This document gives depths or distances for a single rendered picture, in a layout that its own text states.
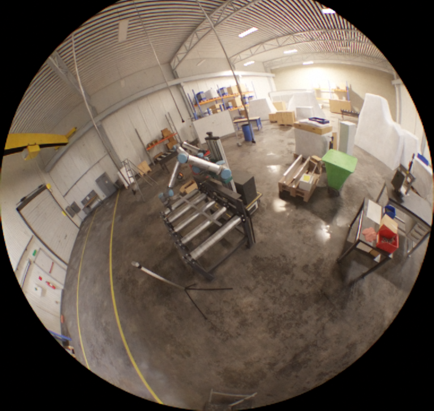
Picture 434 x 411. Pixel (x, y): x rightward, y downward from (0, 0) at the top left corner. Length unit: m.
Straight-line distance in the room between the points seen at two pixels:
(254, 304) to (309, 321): 0.94
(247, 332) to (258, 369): 0.74
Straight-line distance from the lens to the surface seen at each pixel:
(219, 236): 1.63
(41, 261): 9.61
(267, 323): 2.22
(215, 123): 6.41
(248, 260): 2.37
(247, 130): 7.07
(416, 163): 6.36
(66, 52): 8.25
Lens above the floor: 2.20
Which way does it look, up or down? 36 degrees down
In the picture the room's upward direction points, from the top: 23 degrees counter-clockwise
